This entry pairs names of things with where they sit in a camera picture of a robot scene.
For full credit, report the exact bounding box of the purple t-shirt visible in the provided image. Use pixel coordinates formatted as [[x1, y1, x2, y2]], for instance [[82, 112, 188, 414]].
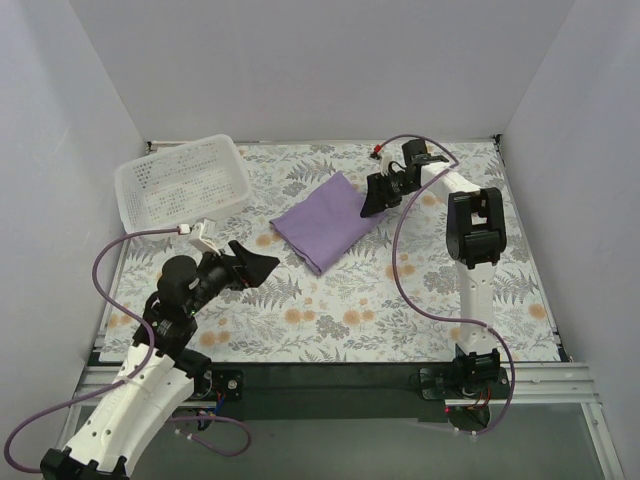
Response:
[[270, 172, 385, 276]]

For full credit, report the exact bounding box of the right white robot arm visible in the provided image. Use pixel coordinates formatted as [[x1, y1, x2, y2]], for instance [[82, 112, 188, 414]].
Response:
[[360, 135, 508, 404]]

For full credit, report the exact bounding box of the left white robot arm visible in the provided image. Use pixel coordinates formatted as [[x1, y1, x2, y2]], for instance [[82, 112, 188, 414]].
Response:
[[40, 241, 280, 479]]

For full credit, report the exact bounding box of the white plastic basket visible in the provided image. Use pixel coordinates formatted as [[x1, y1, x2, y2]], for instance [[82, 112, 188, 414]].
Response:
[[114, 134, 252, 233]]

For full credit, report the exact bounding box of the floral table mat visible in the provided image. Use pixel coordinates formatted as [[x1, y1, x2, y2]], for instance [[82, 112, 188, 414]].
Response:
[[110, 141, 560, 363]]

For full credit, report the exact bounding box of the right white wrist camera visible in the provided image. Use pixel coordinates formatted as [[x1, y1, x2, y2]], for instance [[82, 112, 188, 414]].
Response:
[[369, 145, 393, 176]]

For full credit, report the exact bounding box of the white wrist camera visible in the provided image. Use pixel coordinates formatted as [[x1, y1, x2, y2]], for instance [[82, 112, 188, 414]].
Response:
[[369, 145, 393, 176], [177, 218, 220, 255]]

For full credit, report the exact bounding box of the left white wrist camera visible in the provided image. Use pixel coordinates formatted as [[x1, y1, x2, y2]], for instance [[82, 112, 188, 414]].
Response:
[[177, 218, 220, 255]]

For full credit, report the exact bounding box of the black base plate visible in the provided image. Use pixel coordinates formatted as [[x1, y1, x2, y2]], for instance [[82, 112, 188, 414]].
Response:
[[180, 362, 473, 423]]

